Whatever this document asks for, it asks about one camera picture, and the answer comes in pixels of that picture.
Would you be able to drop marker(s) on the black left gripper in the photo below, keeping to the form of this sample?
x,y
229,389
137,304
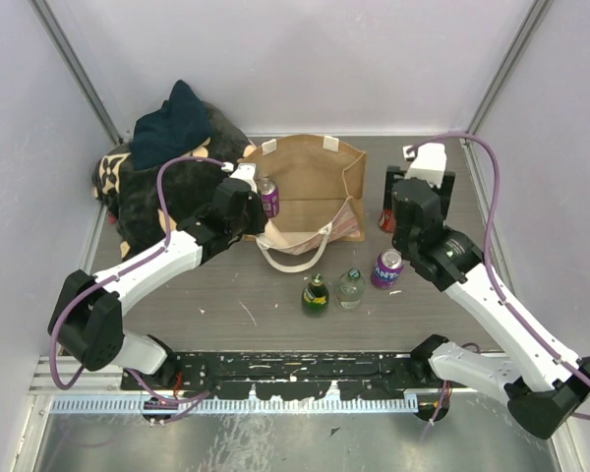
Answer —
x,y
259,226

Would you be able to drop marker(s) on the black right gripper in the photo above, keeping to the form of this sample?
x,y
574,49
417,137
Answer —
x,y
447,190

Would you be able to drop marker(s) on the purple Fanta can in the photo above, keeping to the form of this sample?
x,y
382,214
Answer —
x,y
387,269
270,197

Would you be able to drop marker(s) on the red Coke can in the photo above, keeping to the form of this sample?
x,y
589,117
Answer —
x,y
387,221

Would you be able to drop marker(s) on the tan canvas tote bag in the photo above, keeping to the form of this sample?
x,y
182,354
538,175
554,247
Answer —
x,y
320,184

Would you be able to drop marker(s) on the green Perrier bottle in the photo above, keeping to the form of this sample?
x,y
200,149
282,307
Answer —
x,y
315,297

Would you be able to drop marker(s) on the clear glass Chang bottle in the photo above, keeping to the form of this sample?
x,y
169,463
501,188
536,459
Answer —
x,y
349,289

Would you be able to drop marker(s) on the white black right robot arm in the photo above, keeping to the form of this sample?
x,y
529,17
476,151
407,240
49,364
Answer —
x,y
539,380

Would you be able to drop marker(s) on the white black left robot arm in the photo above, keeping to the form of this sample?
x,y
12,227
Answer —
x,y
88,317

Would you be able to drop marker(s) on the dark blue cloth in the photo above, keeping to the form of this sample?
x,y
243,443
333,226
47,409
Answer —
x,y
181,124

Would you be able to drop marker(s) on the black floral cushion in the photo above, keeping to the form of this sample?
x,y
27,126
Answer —
x,y
131,196

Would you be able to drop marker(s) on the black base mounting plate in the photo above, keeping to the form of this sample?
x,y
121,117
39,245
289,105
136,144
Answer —
x,y
299,375

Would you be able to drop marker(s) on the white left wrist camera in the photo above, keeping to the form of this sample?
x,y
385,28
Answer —
x,y
245,172

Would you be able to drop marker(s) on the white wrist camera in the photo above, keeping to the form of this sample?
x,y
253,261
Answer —
x,y
427,163
245,172

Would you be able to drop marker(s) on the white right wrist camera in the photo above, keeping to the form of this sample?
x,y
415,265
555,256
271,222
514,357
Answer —
x,y
427,163

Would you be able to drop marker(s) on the grey slotted cable duct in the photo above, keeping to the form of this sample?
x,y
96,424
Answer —
x,y
141,403

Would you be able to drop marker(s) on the aluminium frame rail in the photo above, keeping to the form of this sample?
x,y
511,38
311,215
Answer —
x,y
106,380

